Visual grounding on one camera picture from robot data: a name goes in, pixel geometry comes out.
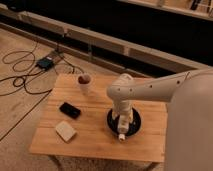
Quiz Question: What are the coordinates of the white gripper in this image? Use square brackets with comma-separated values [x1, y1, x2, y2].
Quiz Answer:
[112, 100, 133, 124]

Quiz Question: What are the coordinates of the white plastic bottle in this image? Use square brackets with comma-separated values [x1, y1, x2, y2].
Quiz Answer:
[117, 115, 129, 141]

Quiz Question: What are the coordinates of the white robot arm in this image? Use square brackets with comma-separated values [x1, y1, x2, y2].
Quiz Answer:
[107, 67, 213, 171]

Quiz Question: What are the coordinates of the black round bowl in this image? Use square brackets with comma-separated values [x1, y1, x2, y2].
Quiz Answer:
[107, 108, 141, 136]

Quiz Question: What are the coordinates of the wooden folding table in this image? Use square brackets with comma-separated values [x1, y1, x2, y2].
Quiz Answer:
[30, 74, 167, 162]

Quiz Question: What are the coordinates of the white cup with brown ball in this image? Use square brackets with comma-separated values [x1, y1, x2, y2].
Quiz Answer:
[78, 74, 91, 94]

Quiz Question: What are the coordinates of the black smartphone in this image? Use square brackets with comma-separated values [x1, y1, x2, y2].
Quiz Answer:
[59, 102, 81, 119]

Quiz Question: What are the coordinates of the beige square sponge block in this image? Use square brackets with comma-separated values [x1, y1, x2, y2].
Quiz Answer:
[55, 121, 76, 142]

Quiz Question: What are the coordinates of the long wooden floor beam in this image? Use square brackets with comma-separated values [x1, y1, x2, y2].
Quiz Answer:
[0, 4, 208, 72]

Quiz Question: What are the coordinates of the blue power box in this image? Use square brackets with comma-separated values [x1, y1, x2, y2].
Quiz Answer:
[36, 57, 54, 71]

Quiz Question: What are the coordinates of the black floor cable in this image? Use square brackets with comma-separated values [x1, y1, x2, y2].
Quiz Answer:
[0, 39, 84, 141]

